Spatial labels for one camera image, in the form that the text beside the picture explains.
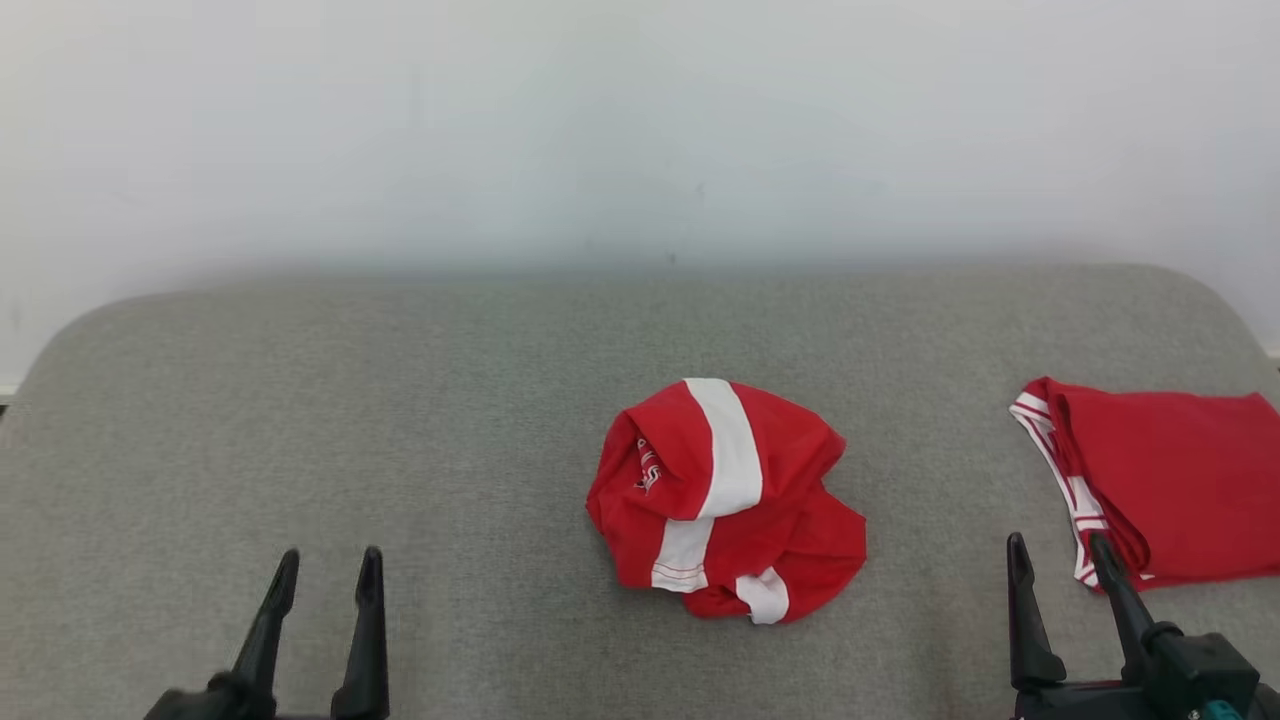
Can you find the red shorts with white stripe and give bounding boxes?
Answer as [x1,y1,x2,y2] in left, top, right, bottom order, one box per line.
[585,378,868,626]

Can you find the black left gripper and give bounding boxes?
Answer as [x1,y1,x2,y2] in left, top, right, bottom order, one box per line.
[145,546,391,720]

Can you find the grey fabric sofa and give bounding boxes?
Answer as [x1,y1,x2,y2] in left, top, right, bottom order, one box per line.
[0,262,1280,720]

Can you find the red jersey with white sleeves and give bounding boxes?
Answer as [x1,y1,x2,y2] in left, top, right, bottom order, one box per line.
[1008,377,1280,593]

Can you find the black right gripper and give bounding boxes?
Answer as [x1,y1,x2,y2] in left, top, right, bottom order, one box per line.
[1007,533,1280,720]

